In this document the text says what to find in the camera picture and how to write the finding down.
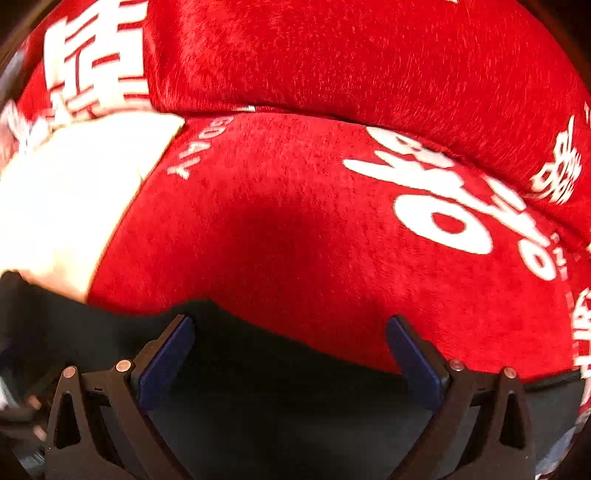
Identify cream towel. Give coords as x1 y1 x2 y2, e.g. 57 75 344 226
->
0 113 185 303

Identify red blanket white characters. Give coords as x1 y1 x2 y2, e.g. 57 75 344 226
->
14 0 591 384

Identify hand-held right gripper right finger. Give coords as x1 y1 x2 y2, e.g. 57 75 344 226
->
385 315 539 480

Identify black pants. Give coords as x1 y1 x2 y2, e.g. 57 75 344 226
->
0 270 585 480

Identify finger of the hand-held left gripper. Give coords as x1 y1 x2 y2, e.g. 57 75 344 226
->
0 360 61 462

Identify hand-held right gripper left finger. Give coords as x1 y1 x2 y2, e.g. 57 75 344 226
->
44 314 197 480

